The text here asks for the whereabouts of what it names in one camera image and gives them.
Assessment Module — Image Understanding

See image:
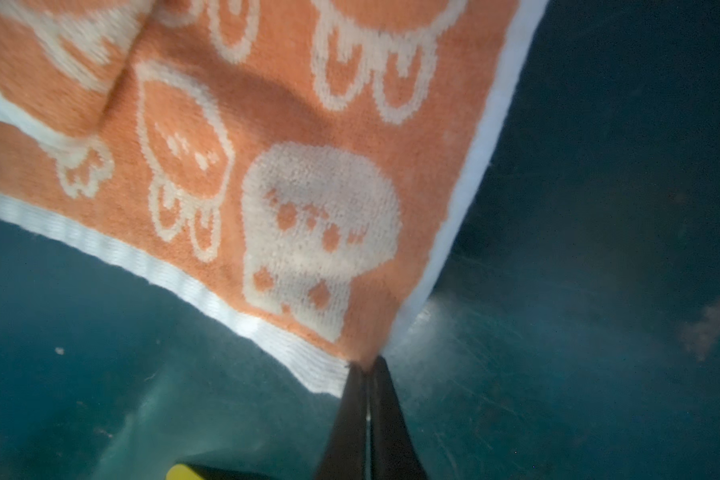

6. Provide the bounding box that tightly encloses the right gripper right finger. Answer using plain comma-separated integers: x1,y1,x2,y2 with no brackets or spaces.
368,356,428,480

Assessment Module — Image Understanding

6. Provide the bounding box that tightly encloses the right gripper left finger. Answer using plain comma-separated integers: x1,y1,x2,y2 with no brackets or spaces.
314,364,368,480

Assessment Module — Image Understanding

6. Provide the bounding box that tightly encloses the orange jellyfish pattern towel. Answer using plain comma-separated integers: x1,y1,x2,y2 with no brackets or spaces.
0,1,547,395

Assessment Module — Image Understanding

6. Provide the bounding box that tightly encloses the yellow toy shovel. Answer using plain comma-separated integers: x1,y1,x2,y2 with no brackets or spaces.
165,463,231,480

